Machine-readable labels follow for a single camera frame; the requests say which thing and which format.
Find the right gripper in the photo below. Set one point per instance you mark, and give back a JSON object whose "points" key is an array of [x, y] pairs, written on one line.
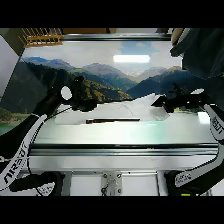
{"points": [[163, 102]]}

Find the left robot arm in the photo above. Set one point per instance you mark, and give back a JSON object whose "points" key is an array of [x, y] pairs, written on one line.
{"points": [[20, 143]]}

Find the dark grey garment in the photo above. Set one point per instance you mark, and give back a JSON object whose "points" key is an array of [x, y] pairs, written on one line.
{"points": [[203, 53]]}

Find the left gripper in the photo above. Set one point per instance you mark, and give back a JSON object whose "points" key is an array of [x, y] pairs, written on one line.
{"points": [[87, 105]]}

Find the silver frame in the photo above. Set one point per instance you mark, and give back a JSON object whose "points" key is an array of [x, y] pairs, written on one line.
{"points": [[123, 160]]}

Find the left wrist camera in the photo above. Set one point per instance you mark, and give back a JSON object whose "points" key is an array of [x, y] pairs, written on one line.
{"points": [[79, 82]]}

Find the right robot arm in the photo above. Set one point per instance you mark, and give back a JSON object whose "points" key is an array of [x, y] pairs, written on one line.
{"points": [[213, 126]]}

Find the white garment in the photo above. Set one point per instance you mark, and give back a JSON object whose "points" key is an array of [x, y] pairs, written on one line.
{"points": [[116, 111]]}

